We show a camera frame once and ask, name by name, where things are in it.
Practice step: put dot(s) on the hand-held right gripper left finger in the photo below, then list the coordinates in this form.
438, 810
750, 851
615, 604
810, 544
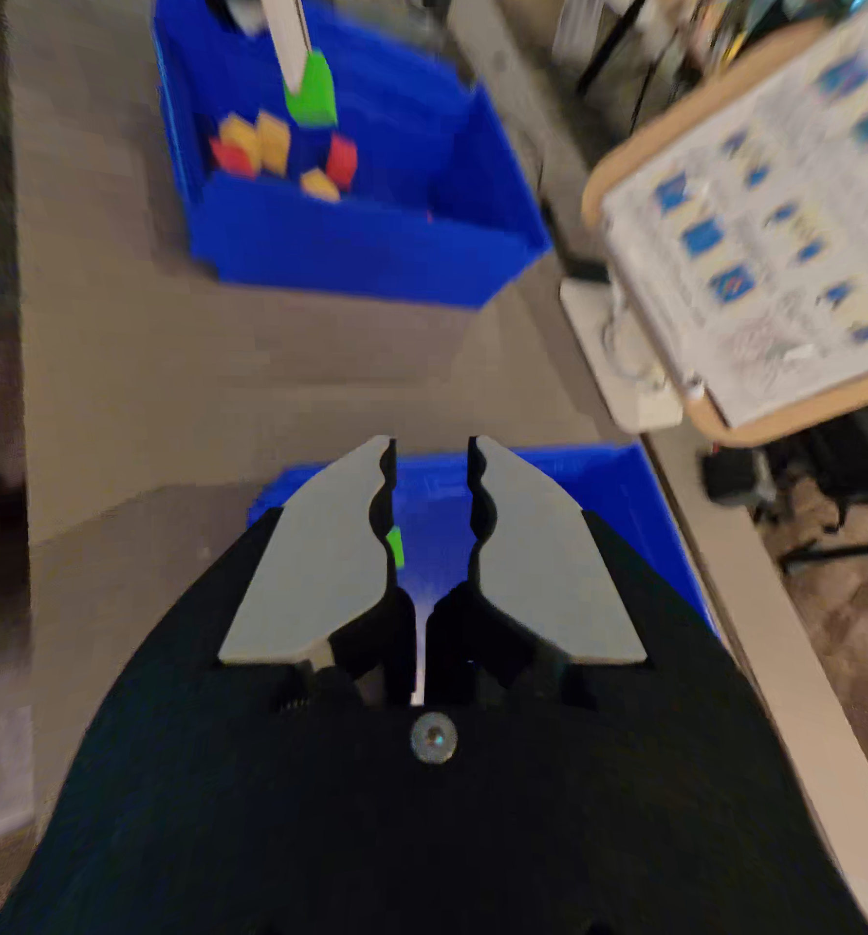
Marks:
309, 577

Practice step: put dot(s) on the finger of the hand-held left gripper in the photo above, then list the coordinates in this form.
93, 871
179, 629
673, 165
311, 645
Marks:
288, 36

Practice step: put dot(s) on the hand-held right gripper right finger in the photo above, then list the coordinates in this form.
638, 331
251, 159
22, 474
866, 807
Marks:
558, 577

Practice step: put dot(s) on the white stand base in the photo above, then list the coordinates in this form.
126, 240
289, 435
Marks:
623, 394

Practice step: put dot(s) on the black box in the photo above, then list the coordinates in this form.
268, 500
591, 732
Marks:
737, 475

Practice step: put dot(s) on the dark flat device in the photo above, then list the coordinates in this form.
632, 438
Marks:
576, 256

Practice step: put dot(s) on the blue plastic bin with cubes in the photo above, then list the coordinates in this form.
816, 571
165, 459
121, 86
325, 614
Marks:
623, 497

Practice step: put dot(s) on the printed instruction sheet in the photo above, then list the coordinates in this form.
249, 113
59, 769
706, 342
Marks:
770, 256

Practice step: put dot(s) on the red wooden cube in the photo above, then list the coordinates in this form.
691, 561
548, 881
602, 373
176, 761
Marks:
342, 161
229, 162

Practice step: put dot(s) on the green wooden cube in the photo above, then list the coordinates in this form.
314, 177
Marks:
397, 548
313, 95

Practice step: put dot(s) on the instruction sheet on wooden board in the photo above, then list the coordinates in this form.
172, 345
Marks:
770, 432

